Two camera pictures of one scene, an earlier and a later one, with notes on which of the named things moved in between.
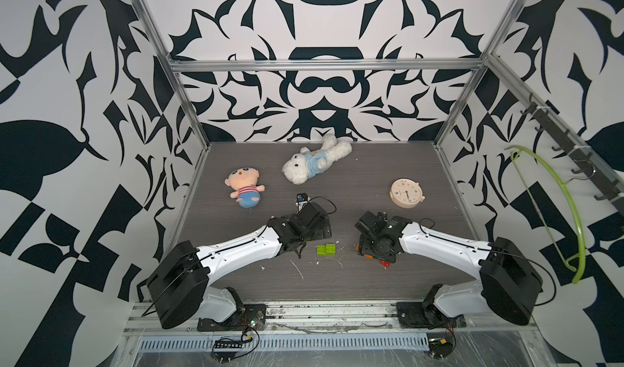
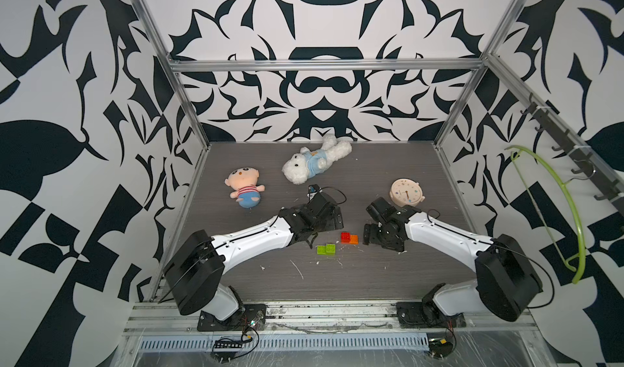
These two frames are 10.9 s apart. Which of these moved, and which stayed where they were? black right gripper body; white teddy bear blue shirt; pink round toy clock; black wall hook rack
Moved: black right gripper body
Stayed: white teddy bear blue shirt; pink round toy clock; black wall hook rack
